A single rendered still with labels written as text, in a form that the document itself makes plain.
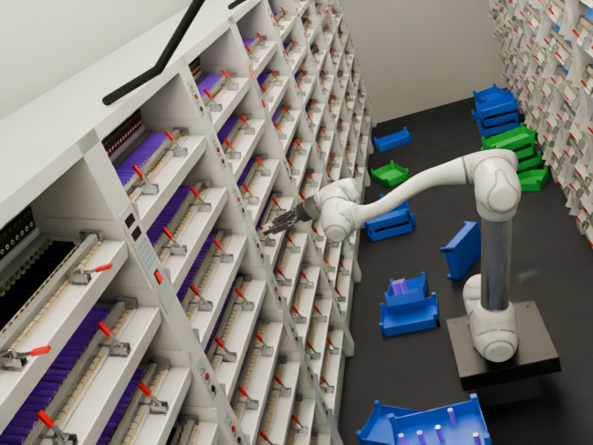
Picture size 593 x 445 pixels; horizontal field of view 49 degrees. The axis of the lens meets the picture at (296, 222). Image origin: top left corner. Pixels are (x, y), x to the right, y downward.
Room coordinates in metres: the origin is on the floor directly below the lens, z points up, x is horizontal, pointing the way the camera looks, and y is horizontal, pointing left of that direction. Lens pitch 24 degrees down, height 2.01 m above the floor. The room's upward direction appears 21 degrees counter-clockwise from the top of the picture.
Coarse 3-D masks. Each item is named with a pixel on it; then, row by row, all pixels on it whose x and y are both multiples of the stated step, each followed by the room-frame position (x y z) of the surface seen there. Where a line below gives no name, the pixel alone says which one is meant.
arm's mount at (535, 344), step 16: (528, 304) 2.28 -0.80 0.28; (448, 320) 2.37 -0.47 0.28; (464, 320) 2.33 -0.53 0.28; (528, 320) 2.19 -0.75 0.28; (464, 336) 2.23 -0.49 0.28; (528, 336) 2.09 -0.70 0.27; (544, 336) 2.06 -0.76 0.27; (464, 352) 2.14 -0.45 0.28; (528, 352) 2.01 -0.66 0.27; (544, 352) 1.98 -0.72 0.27; (464, 368) 2.05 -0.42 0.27; (480, 368) 2.02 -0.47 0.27; (496, 368) 1.99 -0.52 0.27; (512, 368) 1.97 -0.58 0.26; (528, 368) 1.95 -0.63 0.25; (544, 368) 1.94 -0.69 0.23; (560, 368) 1.93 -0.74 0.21; (464, 384) 2.01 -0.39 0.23; (480, 384) 2.00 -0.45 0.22; (496, 384) 1.98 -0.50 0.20
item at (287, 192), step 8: (272, 192) 2.76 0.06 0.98; (280, 192) 2.75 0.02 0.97; (288, 192) 2.76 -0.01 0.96; (288, 200) 2.72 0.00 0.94; (288, 208) 2.64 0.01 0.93; (272, 216) 2.58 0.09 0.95; (280, 232) 2.43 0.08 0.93; (280, 240) 2.39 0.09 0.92; (264, 248) 2.32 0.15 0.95; (272, 248) 2.31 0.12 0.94; (272, 256) 2.25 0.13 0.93; (272, 264) 2.22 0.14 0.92
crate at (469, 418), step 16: (416, 416) 1.71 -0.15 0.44; (432, 416) 1.70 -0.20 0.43; (448, 416) 1.69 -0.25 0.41; (464, 416) 1.68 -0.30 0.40; (480, 416) 1.65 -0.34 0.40; (400, 432) 1.71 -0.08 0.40; (416, 432) 1.69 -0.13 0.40; (432, 432) 1.66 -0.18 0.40; (448, 432) 1.64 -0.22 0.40; (464, 432) 1.61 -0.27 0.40; (480, 432) 1.59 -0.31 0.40
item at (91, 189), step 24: (48, 144) 1.51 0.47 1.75; (96, 144) 1.49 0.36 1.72; (72, 168) 1.43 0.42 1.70; (96, 168) 1.45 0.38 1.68; (48, 192) 1.46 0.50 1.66; (72, 192) 1.44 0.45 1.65; (96, 192) 1.43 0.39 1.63; (120, 192) 1.49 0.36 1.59; (48, 216) 1.47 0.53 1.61; (72, 216) 1.45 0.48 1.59; (96, 216) 1.43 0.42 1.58; (144, 288) 1.43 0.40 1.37; (168, 336) 1.43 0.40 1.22; (192, 336) 1.49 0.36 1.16; (192, 360) 1.45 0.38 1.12; (192, 384) 1.43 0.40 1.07; (216, 384) 1.50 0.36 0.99; (240, 432) 1.50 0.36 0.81
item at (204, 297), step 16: (224, 224) 2.11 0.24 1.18; (240, 224) 2.09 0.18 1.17; (208, 240) 2.04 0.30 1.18; (224, 240) 2.07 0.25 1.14; (240, 240) 2.06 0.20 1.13; (208, 256) 1.92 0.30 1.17; (224, 256) 1.92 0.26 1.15; (240, 256) 1.98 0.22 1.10; (192, 272) 1.85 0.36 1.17; (208, 272) 1.87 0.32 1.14; (224, 272) 1.86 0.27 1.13; (192, 288) 1.67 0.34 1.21; (208, 288) 1.78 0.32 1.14; (224, 288) 1.77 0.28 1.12; (192, 304) 1.70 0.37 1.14; (208, 304) 1.66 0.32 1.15; (192, 320) 1.62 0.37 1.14; (208, 320) 1.62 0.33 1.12; (208, 336) 1.59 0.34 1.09
